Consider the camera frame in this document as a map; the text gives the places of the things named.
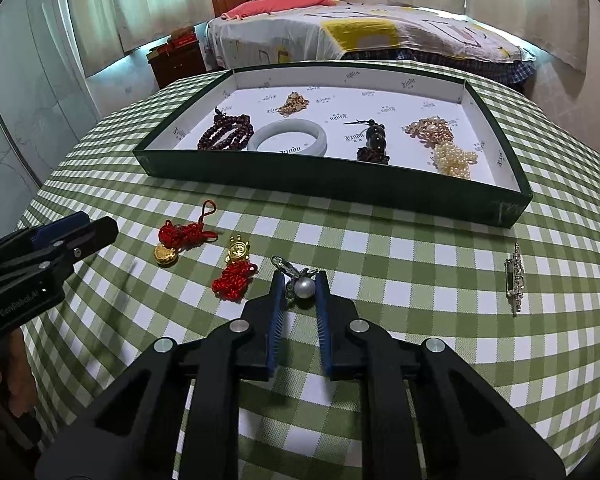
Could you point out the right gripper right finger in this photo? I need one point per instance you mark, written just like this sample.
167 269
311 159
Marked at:
426 413

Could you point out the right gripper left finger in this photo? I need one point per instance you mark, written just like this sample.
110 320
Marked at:
173 413

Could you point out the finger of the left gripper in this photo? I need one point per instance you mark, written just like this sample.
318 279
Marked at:
26 240
78 245

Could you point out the red knot gold charm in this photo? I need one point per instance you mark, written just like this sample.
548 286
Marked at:
176 238

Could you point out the gold ingot red tassel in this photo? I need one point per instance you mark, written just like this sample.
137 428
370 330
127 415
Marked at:
238 273

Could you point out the silver rhinestone hair clip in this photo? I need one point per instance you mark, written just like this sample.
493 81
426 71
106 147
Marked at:
514 280

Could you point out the silver pearl brooch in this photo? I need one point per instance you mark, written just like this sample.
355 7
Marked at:
301 283

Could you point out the pale jade bangle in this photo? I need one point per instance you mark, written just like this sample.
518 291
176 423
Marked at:
290 136

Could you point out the dark stone pendant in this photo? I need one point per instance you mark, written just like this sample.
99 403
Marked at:
374 149

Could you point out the green jewelry tray box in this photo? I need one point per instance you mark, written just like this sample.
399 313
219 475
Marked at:
449 156

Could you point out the person's left hand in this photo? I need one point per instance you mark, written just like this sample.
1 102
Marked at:
16 373

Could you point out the green checkered tablecloth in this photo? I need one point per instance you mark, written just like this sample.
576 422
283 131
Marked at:
416 276

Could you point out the frosted glass wardrobe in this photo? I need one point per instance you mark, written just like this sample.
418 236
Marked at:
44 109

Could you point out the dark wooden nightstand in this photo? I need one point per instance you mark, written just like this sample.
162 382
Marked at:
170 62

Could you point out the red boxes on nightstand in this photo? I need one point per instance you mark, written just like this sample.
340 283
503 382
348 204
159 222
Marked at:
179 38

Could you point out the left white curtain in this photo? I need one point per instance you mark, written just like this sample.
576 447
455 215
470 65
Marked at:
107 30

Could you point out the pink pillow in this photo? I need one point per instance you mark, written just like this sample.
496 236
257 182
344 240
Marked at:
256 7

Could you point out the bed with patterned sheet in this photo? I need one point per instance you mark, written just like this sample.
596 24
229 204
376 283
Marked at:
355 31

